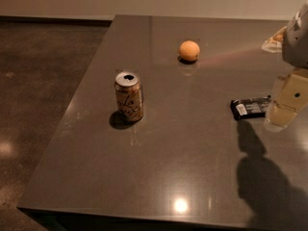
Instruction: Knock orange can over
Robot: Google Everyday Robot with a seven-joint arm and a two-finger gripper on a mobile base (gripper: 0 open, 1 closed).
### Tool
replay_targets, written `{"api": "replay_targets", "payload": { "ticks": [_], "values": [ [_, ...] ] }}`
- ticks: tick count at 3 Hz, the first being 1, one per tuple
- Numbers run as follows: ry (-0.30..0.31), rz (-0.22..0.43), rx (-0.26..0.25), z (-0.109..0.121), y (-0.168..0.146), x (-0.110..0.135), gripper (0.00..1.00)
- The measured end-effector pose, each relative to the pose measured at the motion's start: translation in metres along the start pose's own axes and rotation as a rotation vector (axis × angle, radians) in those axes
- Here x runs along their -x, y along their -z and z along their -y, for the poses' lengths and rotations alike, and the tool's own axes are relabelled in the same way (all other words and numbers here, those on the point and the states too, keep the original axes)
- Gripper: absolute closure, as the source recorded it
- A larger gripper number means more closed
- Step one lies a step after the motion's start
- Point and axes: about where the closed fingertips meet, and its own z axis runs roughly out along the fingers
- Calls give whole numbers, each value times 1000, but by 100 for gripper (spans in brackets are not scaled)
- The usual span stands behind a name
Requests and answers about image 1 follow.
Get clear plastic bag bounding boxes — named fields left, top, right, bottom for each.
left=262, top=26, right=287, bottom=53

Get black snack bar wrapper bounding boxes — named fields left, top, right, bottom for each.
left=230, top=95, right=270, bottom=120

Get orange fruit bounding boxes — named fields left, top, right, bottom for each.
left=179, top=40, right=200, bottom=62

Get orange soda can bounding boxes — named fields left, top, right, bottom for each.
left=115, top=70, right=143, bottom=122

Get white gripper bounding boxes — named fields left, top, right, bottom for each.
left=265, top=1, right=308, bottom=128

